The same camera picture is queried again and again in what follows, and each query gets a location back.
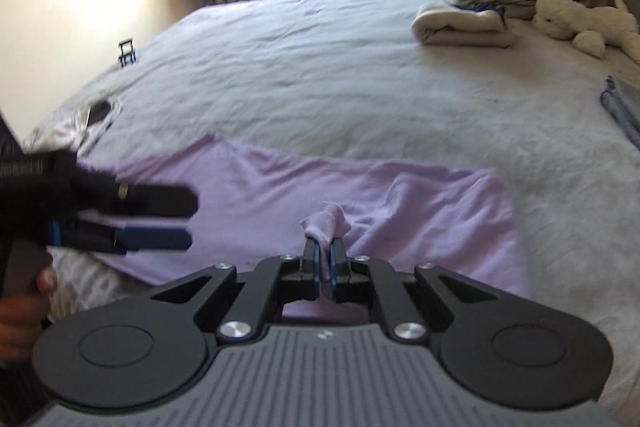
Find purple garment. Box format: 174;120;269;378
56;134;529;309

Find white folded clothes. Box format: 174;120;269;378
23;98;122;157

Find left hand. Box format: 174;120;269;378
0;268;58;363

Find small black stand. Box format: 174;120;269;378
118;38;137;68

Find grey bed sheet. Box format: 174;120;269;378
19;0;640;417

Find folded cream towel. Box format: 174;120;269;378
411;3;514;48

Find folded grey cloth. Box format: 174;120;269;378
600;75;640;150

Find dark blue cloth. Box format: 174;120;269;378
457;3;506;18

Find white plush toy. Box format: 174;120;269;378
533;0;639;64

